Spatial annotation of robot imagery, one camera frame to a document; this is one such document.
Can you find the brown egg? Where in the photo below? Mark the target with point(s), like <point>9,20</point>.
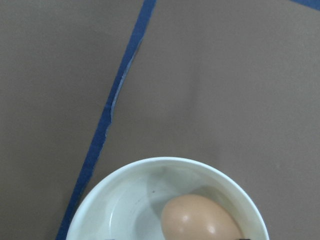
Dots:
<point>195,217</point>

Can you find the white bowl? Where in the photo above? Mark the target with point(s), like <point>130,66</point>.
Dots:
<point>127,204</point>

